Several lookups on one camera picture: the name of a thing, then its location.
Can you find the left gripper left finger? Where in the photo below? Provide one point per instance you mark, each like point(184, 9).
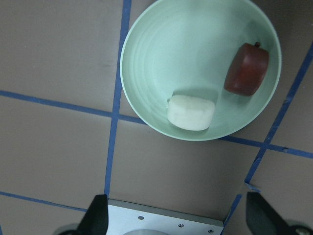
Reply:
point(96, 219)

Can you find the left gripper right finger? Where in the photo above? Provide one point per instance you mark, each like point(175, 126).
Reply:
point(262, 219)

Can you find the white bun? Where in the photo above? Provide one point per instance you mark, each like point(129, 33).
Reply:
point(190, 113)

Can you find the brown bun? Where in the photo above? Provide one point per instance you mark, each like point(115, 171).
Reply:
point(247, 70)

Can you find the light green plate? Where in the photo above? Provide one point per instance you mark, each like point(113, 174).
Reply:
point(186, 47)

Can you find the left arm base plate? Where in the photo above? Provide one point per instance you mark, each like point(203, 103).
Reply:
point(127, 218)

